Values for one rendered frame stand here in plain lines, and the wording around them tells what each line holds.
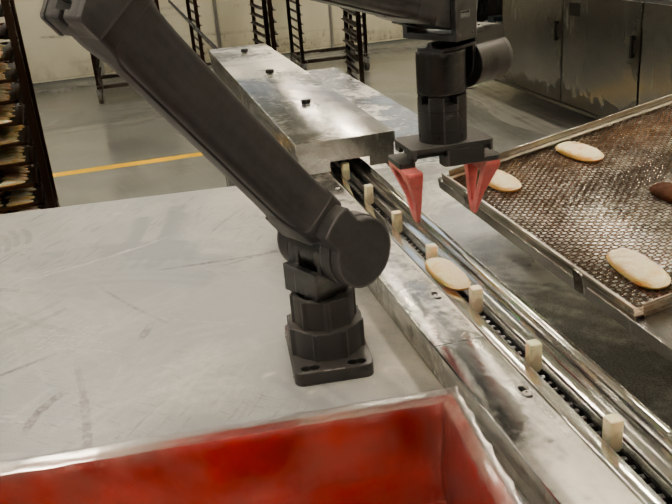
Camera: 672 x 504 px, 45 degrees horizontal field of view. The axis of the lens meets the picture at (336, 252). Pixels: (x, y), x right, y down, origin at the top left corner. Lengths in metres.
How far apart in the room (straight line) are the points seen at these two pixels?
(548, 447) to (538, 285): 0.40
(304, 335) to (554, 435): 0.30
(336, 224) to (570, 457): 0.31
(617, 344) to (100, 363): 0.58
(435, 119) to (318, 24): 7.23
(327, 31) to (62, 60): 2.49
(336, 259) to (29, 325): 0.46
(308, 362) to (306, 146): 0.60
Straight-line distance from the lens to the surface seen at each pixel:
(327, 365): 0.87
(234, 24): 8.00
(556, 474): 0.68
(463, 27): 0.92
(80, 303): 1.15
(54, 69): 7.98
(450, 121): 0.95
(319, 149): 1.41
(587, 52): 4.65
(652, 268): 0.92
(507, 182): 1.19
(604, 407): 0.78
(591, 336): 0.96
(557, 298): 1.04
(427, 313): 0.91
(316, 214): 0.81
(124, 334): 1.04
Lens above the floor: 1.28
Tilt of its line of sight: 23 degrees down
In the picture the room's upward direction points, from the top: 5 degrees counter-clockwise
